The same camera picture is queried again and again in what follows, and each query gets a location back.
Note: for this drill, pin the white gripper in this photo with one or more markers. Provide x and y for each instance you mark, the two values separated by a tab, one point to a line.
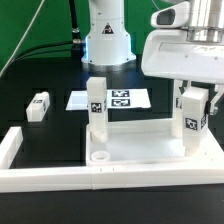
168	54

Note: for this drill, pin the white desk top panel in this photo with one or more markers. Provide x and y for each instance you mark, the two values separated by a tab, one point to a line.
146	142

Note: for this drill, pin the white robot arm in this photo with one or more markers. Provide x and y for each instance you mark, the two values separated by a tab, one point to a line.
108	44

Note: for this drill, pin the fiducial marker sheet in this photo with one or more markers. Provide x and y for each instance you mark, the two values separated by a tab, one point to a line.
116	99

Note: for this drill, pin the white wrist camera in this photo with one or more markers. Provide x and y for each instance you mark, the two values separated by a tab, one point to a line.
171	17

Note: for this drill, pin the white L-shaped fence frame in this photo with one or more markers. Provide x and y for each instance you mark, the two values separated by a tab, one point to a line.
208	169

